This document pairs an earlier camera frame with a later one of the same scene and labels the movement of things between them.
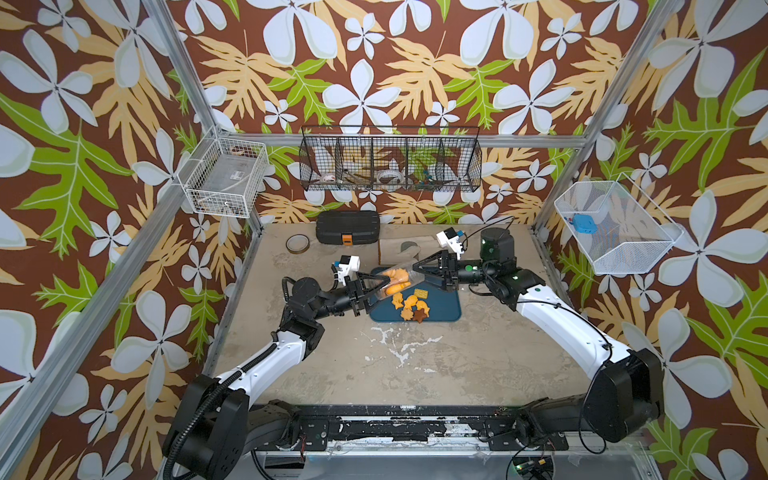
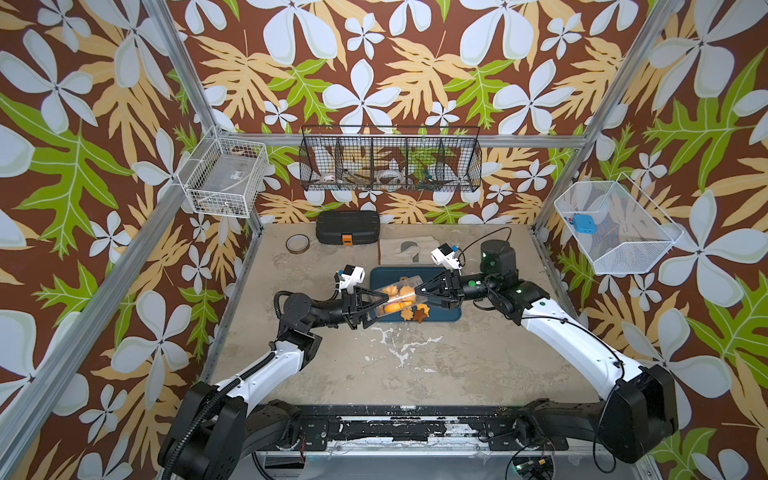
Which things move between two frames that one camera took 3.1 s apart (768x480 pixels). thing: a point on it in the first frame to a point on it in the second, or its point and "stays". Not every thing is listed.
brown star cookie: x=419 y=315 stays
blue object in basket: x=584 y=223 stays
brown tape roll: x=297 y=243 stays
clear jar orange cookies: x=402 y=279 to x=401 y=296
